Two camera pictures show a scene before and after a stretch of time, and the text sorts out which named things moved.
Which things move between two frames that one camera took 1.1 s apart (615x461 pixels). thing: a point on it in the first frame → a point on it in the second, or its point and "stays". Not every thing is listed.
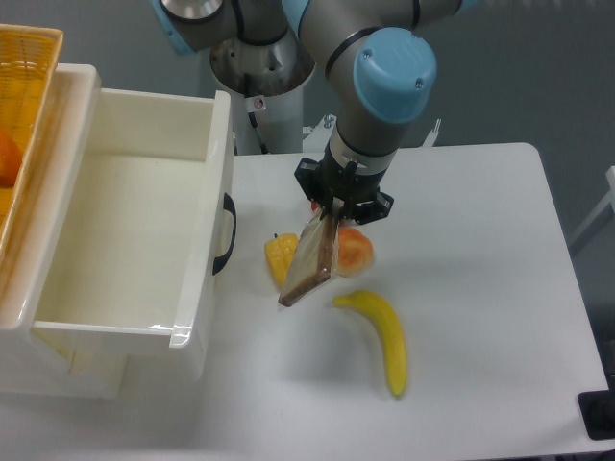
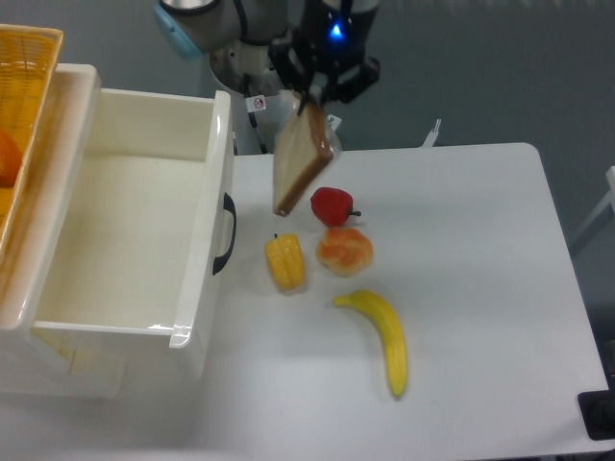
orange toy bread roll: (356, 252) stays
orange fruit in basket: (11, 160) stays
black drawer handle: (229, 206) stays
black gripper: (333, 179) → (329, 49)
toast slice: (315, 256) → (306, 144)
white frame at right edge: (609, 199) stays
